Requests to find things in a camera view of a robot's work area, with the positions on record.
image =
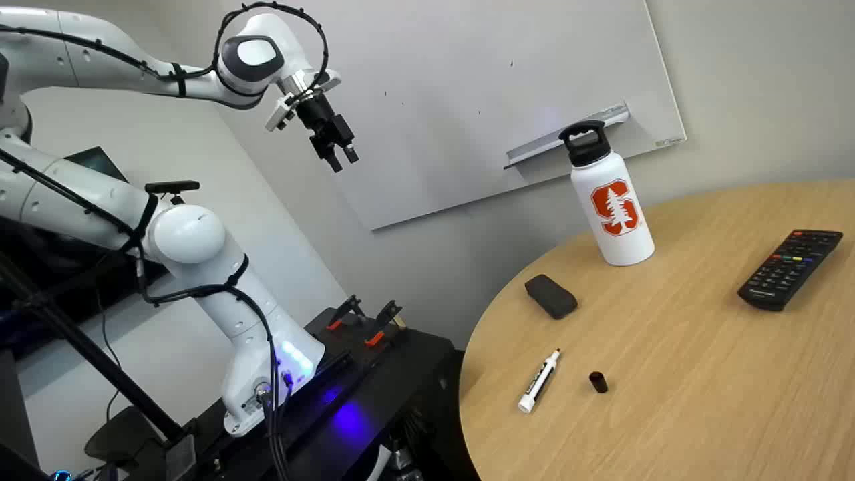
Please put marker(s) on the white wall whiteboard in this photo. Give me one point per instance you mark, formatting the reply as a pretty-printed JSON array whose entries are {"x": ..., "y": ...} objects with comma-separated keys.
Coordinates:
[{"x": 445, "y": 109}]

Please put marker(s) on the long black remote control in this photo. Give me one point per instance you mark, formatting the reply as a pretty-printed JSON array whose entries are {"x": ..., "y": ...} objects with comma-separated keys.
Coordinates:
[{"x": 791, "y": 269}]

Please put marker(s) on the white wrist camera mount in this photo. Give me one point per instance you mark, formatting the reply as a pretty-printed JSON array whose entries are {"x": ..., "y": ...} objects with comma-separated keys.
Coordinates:
[{"x": 286, "y": 106}]

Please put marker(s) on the black marker cap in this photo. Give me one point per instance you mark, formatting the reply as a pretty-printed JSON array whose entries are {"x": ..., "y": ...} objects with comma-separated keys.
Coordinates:
[{"x": 600, "y": 380}]

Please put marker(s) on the dark computer monitor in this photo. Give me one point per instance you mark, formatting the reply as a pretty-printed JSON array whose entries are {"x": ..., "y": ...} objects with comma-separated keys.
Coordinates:
[{"x": 94, "y": 165}]

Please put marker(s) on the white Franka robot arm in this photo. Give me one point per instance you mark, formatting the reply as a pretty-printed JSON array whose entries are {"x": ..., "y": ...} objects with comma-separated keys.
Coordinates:
[{"x": 190, "y": 236}]

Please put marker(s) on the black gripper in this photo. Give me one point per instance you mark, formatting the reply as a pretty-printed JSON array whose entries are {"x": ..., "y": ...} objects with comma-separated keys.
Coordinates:
[{"x": 321, "y": 122}]

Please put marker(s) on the white dry erase marker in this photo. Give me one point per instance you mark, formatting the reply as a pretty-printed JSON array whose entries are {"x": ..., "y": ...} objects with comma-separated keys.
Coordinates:
[{"x": 541, "y": 380}]

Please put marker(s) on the black tripod stand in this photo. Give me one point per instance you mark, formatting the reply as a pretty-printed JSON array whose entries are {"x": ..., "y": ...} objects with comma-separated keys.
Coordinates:
[{"x": 83, "y": 357}]

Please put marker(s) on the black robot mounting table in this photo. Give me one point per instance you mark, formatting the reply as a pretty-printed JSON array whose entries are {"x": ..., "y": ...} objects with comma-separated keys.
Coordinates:
[{"x": 376, "y": 401}]

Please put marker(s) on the white bottle with red logo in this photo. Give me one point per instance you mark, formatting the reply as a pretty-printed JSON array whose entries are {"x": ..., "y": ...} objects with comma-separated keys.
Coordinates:
[{"x": 615, "y": 214}]

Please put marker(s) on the small black rounded eraser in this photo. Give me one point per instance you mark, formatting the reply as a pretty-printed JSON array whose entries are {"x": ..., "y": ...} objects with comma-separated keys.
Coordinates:
[{"x": 552, "y": 294}]

